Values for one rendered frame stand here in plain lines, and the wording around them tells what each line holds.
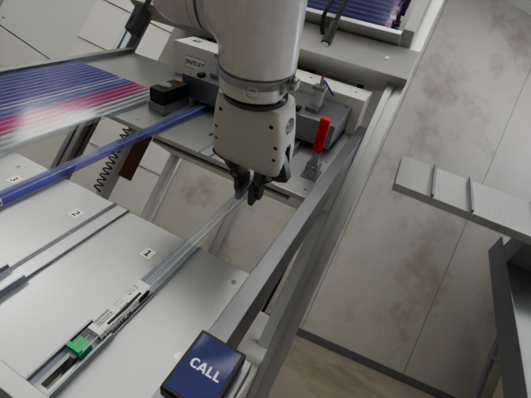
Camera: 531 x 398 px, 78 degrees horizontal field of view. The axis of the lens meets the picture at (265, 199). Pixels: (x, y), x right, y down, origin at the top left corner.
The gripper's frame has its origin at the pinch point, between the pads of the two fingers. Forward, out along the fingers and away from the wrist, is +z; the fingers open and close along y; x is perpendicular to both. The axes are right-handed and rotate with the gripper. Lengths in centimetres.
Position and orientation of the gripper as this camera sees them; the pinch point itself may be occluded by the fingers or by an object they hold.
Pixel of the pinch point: (248, 187)
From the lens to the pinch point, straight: 48.4
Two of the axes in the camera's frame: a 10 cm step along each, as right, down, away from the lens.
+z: -0.9, 6.9, 7.2
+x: -4.7, 6.1, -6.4
